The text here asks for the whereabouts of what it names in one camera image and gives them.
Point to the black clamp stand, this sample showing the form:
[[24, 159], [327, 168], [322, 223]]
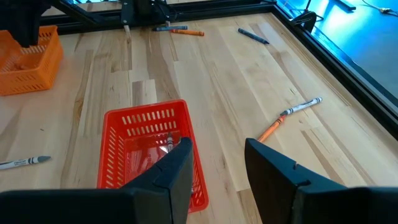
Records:
[[303, 20]]

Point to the orange crayon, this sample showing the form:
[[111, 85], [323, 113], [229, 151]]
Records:
[[188, 32], [271, 129]]

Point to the red plastic basket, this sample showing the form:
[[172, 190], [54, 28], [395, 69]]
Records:
[[124, 155]]

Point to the black table edge frame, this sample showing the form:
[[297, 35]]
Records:
[[342, 71]]

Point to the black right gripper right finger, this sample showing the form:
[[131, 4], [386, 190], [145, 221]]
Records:
[[295, 199]]

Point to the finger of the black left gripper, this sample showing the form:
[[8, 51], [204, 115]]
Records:
[[28, 35]]

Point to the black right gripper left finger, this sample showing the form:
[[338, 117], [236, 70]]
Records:
[[149, 202]]

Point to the orange plastic basket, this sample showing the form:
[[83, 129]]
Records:
[[37, 71]]

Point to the grey crayon white wrapper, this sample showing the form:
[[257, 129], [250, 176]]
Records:
[[301, 106], [169, 143], [21, 162]]

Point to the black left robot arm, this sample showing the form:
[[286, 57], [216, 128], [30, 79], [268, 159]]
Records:
[[144, 11]]

